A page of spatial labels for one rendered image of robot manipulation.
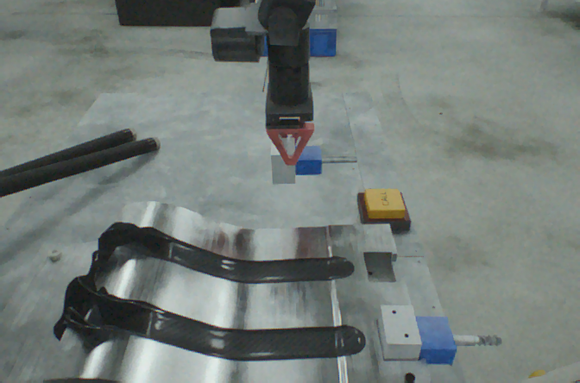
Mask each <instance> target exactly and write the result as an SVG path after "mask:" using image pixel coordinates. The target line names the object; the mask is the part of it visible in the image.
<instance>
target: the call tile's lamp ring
mask: <svg viewBox="0 0 580 383"><path fill-rule="evenodd" d="M358 195H359V199H360V204H361V208H362V215H363V220H364V222H411V219H410V216H409V214H408V211H407V207H406V204H405V201H404V198H403V196H402V193H401V192H400V195H401V199H402V202H403V204H404V207H405V216H406V218H368V217H367V212H366V209H365V204H364V201H363V195H364V192H358Z"/></svg>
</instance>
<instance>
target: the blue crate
mask: <svg viewBox="0 0 580 383"><path fill-rule="evenodd" d="M264 39H265V43H264V54H263V56H261V57H268V49H267V36H266V35H264ZM336 42H337V29H336V28H310V57H333V56H336V44H337V43H336Z"/></svg>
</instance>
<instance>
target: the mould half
mask: <svg viewBox="0 0 580 383"><path fill-rule="evenodd" d="M116 222H124V223H134V224H136V225H137V226H139V227H143V226H150V227H153V228H156V229H158V230H159V231H161V232H163V233H165V234H167V235H170V236H172V237H174V238H177V239H179V240H181V241H183V242H187V243H189V244H192V245H194V246H196V247H199V248H203V249H206V250H208V251H211V252H213V253H216V254H221V255H224V256H227V257H230V258H235V259H239V260H246V261H267V260H285V259H299V258H326V257H332V256H338V257H343V258H346V259H348V260H349V261H351V262H352V264H353V266H354V271H353V273H352V275H350V276H349V277H346V278H342V279H333V280H317V281H297V282H281V283H261V284H246V283H238V282H233V281H228V280H225V279H220V278H216V277H213V276H210V275H208V274H205V273H201V272H198V271H195V270H192V269H190V268H187V267H183V266H181V265H178V264H175V263H172V262H169V261H164V260H161V259H157V258H153V257H149V256H145V255H139V254H130V255H126V256H124V257H121V258H119V259H117V260H115V261H113V262H111V264H110V265H108V266H107V267H106V268H105V269H104V270H103V272H101V274H99V276H98V279H97V281H96V286H97V290H99V289H100V288H101V287H102V286H104V287H105V288H106V289H107V291H108V293H109V294H114V295H116V296H118V297H121V298H127V299H139V300H143V301H146V302H149V303H150V304H152V305H156V306H158V307H160V308H162V309H164V310H167V311H171V312H174V313H177V314H180V315H182V316H185V317H190V318H193V319H196V320H199V321H202V322H206V323H211V324H215V325H218V326H222V327H226V328H232V329H239V330H258V329H281V328H299V327H325V326H338V325H341V324H347V326H352V327H355V328H357V329H359V330H360V331H361V332H362V333H363V334H364V336H365V339H366V344H365V347H364V349H363V350H362V351H361V352H360V353H358V354H355V355H346V356H342V357H338V358H311V359H293V360H277V361H230V360H224V359H219V358H215V357H211V356H208V355H202V354H198V353H195V352H192V351H189V350H185V349H182V348H177V347H174V346H172V345H168V344H165V343H163V342H157V341H154V340H150V339H147V338H143V337H139V336H132V335H127V334H122V333H110V332H101V331H90V330H81V329H79V328H76V327H72V326H70V324H68V325H67V327H66V330H65V332H64V335H63V337H62V338H61V340H60V341H59V340H58V339H57V338H56V337H55V335H54V331H53V329H54V325H55V324H56V323H57V322H58V321H59V320H60V318H61V315H62V312H63V308H64V301H65V293H66V287H67V286H68V284H69V283H70V282H71V280H72V279H74V278H75V277H78V276H80V275H86V274H88V272H89V270H90V267H91V264H92V262H91V256H92V253H93V252H94V251H96V250H98V243H97V242H72V243H43V245H42V247H41V249H40V250H39V252H38V254H37V255H36V257H35V258H34V260H33V262H32V263H31V265H30V267H29V268H28V271H27V272H26V273H25V275H24V276H23V278H22V280H21V282H20V284H19V285H18V287H17V288H16V290H15V292H14V293H13V295H12V297H11V298H10V300H9V302H8V303H7V305H6V306H5V308H4V310H3V312H2V314H1V315H0V383H404V379H405V376H406V374H407V373H412V374H414V375H415V382H414V383H432V378H431V375H430V372H429V368H428V366H427V362H426V358H420V361H383V357H382V351H381V344H380V338H379V334H378V329H377V325H376V319H378V317H379V311H380V306H381V305H411V302H410V298H409V295H408V292H407V286H406V283H405V280H400V282H384V283H369V279H368V275H367V270H366V266H365V260H364V256H363V252H393V254H397V251H396V247H395V244H394V238H393V235H392V232H391V229H390V225H389V224H330V225H327V226H318V227H298V228H282V229H245V228H240V227H237V226H233V225H229V224H227V223H222V222H219V221H217V220H214V219H212V218H209V217H206V216H203V215H201V214H199V213H196V212H194V211H191V210H187V209H184V208H181V207H179V206H176V205H172V204H166V203H161V202H137V203H128V204H122V206H121V208H120V210H119V212H118V214H117V217H116V219H115V222H114V223H116ZM55 248H57V249H59V250H60V252H61V253H62V257H61V258H60V259H59V260H57V261H51V260H50V259H49V256H48V253H49V252H50V251H51V250H52V249H55Z"/></svg>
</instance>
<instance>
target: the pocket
mask: <svg viewBox="0 0 580 383"><path fill-rule="evenodd" d="M363 256H364V260H365V266H366V270H367V275H368V279H369V283H384V282H400V280H401V279H400V273H399V269H398V266H397V263H396V260H397V254H393V252H363Z"/></svg>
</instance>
